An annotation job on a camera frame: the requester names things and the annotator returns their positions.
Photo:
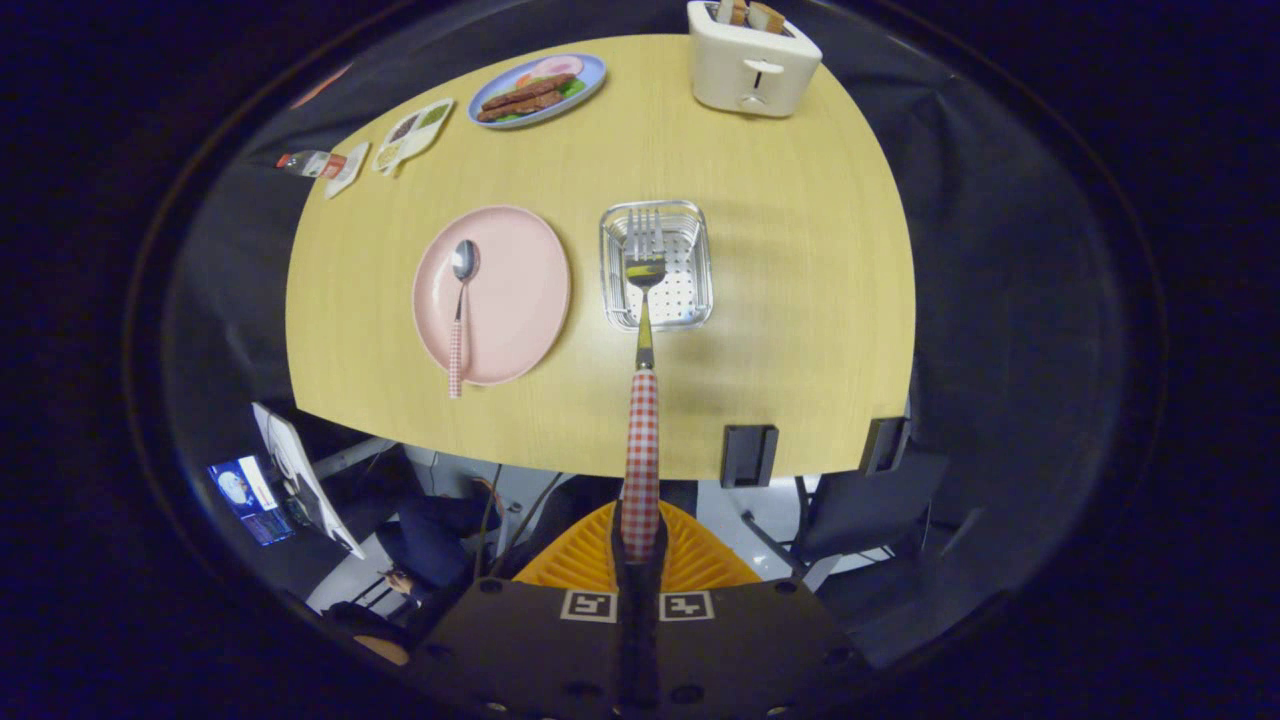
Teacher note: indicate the green lettuce leaf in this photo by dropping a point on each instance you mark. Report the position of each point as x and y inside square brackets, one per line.
[572, 88]

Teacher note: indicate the pink plate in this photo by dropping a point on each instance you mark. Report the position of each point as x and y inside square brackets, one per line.
[520, 290]

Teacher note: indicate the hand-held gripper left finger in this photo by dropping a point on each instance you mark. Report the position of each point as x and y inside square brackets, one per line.
[625, 650]

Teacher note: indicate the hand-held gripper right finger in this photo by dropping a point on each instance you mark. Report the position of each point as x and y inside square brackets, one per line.
[652, 650]

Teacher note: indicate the grey metal beam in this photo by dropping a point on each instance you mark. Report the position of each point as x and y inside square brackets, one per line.
[350, 458]

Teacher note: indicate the clear water bottle red cap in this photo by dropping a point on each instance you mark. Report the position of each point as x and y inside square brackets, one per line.
[320, 164]

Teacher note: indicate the dark chair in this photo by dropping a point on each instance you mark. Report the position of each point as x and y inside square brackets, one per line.
[860, 510]

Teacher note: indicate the blue plate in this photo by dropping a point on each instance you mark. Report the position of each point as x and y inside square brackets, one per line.
[592, 75]

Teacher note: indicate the brown meat strip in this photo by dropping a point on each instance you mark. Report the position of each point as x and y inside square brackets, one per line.
[520, 106]
[530, 90]

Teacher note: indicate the small white tray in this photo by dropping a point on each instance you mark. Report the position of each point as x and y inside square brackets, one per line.
[350, 175]

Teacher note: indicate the cream toaster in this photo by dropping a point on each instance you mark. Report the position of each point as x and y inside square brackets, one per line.
[750, 75]

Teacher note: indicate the lit computer screen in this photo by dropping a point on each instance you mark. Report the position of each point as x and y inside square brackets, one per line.
[245, 490]

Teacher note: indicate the toast slice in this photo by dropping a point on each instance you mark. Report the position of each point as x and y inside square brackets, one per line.
[730, 12]
[767, 17]

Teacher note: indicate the black table clamp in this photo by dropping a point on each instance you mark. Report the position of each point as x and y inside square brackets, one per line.
[750, 455]
[885, 445]

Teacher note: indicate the pink ham slice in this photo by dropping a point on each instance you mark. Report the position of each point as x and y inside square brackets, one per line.
[555, 67]

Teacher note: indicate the white divided condiment tray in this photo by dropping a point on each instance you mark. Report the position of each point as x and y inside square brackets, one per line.
[415, 135]

